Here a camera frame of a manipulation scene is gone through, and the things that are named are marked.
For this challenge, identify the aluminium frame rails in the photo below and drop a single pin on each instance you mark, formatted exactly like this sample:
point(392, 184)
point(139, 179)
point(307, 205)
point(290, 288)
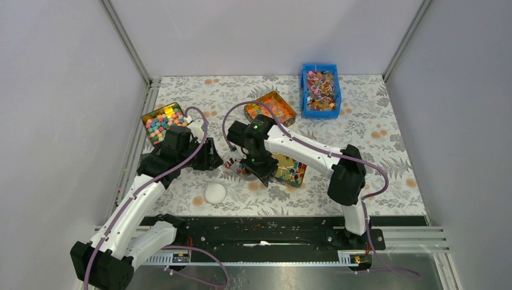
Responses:
point(127, 78)

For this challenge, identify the floral tablecloth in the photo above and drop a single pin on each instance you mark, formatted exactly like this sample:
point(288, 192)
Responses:
point(366, 120)

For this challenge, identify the white jar lid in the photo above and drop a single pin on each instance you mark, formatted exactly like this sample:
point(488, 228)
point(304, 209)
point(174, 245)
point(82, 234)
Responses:
point(215, 193)

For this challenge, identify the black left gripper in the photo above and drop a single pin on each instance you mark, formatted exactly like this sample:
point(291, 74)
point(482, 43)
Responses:
point(211, 160)

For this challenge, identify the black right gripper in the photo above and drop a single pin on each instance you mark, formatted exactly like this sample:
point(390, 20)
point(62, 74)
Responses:
point(266, 172)

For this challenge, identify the metal scoop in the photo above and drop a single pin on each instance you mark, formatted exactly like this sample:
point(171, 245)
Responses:
point(253, 166)

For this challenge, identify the grey slotted cable duct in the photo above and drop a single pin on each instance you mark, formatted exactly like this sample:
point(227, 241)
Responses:
point(256, 257)

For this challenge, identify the green tin with star candies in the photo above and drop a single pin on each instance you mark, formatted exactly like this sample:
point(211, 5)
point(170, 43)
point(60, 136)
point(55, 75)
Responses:
point(159, 121)

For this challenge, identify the blue plastic bin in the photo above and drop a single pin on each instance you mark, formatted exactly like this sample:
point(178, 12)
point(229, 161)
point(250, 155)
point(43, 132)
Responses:
point(321, 91)

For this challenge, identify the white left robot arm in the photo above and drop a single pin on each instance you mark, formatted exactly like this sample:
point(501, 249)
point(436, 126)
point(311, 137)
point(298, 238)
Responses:
point(111, 257)

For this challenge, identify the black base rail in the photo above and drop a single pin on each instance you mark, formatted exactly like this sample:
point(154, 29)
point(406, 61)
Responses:
point(215, 234)

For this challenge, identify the green tin with gummy candies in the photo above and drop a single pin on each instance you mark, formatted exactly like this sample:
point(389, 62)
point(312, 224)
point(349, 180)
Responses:
point(283, 111)

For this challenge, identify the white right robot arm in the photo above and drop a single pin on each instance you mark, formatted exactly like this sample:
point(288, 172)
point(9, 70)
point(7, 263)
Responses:
point(341, 166)

